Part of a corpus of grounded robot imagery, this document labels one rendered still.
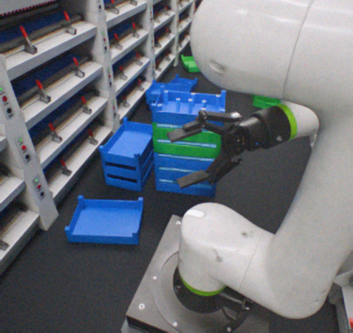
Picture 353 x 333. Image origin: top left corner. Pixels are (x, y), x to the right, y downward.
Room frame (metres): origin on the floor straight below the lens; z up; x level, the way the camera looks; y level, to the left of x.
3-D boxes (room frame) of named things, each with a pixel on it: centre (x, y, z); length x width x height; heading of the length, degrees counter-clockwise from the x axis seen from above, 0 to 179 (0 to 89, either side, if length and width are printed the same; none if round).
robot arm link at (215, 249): (0.36, -0.08, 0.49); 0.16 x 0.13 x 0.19; 58
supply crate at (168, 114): (1.13, -0.07, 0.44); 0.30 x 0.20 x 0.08; 80
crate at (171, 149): (1.13, -0.07, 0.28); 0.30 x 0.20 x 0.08; 80
